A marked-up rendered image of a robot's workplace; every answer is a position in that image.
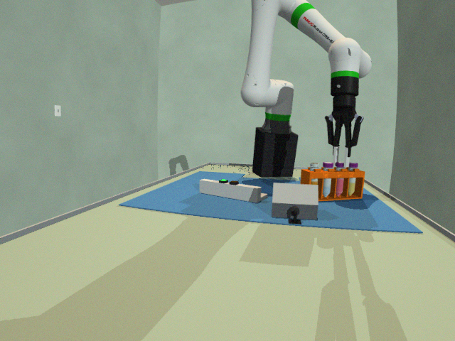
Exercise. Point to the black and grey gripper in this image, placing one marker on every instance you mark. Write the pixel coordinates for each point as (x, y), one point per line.
(343, 113)

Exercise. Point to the blue flat mat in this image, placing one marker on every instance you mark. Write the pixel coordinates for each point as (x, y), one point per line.
(183, 197)

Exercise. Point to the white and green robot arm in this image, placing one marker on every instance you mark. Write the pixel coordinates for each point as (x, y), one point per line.
(348, 61)

